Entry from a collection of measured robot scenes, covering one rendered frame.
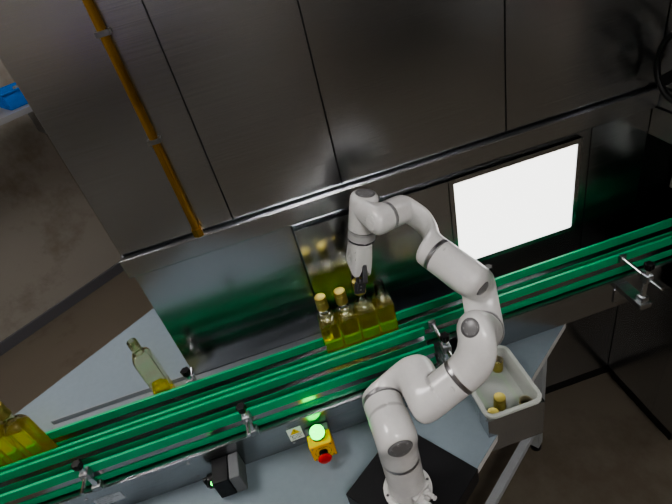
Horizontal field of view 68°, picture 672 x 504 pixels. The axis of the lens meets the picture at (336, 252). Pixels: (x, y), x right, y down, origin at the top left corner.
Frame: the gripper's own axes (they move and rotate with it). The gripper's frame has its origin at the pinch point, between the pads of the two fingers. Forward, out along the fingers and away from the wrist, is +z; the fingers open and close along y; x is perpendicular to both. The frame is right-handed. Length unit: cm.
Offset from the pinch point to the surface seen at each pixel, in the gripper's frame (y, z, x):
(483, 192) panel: -12.4, -19.0, 41.7
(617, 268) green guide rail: 4, 4, 86
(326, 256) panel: -11.8, -2.0, -6.7
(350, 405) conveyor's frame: 15.6, 33.1, -4.6
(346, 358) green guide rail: 6.4, 23.0, -4.0
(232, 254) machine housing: -14.6, -4.2, -34.0
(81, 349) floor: -160, 156, -137
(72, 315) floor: -202, 160, -150
